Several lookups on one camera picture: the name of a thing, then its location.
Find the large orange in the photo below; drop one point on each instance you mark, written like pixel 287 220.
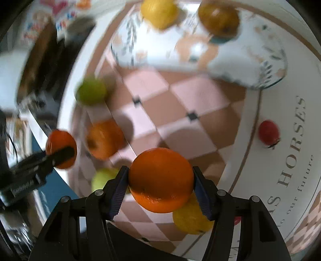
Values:
pixel 160 178

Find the pale green apple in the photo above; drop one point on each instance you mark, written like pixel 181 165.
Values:
pixel 101 179

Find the pink checkered printed mat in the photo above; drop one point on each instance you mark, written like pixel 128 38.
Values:
pixel 200 100

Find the brownish orange on plate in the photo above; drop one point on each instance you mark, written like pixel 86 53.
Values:
pixel 218 18

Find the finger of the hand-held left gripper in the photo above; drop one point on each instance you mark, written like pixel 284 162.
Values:
pixel 64 155

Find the yellow fruit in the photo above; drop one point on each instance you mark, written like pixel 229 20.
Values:
pixel 188 222

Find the white floral plate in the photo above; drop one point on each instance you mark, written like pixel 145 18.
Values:
pixel 163 50

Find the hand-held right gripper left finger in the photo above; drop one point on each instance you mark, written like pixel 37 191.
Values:
pixel 119 193

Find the small orange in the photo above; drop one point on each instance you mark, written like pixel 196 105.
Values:
pixel 60 139

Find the small red fruit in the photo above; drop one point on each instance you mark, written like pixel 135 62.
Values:
pixel 268 131

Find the dark wooden furniture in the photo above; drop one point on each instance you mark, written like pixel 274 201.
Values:
pixel 42 70

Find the yellow lemon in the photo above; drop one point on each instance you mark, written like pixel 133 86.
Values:
pixel 159 12

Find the green lime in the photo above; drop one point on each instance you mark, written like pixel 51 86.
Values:
pixel 90 91

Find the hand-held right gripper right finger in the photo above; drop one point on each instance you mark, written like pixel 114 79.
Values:
pixel 202 197

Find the colourful printed poster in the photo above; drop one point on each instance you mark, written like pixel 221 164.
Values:
pixel 37 17

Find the orange-red apple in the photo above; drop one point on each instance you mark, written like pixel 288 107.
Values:
pixel 105 141

